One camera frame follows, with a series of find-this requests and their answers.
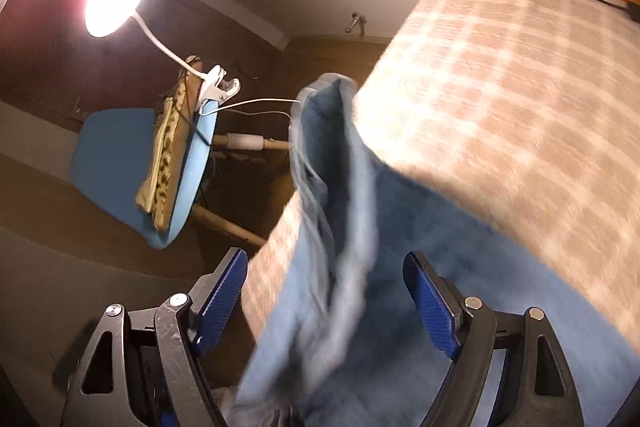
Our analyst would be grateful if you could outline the white lamp cable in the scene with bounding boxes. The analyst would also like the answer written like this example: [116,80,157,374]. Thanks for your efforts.
[200,97,301,115]

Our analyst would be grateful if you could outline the white tube cover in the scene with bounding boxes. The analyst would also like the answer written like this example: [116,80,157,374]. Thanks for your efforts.
[226,133,264,152]

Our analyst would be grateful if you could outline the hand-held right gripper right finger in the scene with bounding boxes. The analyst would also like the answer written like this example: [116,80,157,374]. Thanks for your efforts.
[404,250,584,427]

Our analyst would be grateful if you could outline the beige folded cloth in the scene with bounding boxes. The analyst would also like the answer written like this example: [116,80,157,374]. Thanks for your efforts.
[136,77,173,214]

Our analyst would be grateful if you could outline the blue denim pants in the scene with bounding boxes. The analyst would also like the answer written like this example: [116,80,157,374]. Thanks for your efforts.
[232,74,640,427]

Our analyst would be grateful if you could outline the metal door stop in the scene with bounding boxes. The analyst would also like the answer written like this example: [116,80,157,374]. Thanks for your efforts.
[345,12,368,36]

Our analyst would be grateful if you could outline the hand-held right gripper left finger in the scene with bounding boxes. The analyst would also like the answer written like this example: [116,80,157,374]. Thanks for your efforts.
[60,247,249,427]

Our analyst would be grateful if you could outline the blue chair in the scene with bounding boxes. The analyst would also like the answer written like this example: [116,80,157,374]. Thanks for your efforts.
[70,107,301,250]

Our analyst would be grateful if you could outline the leopard print cloth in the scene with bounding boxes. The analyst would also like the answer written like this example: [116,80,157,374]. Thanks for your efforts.
[135,54,201,233]

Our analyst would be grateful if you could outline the beige checked blanket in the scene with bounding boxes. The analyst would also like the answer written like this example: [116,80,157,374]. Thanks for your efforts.
[240,0,640,358]

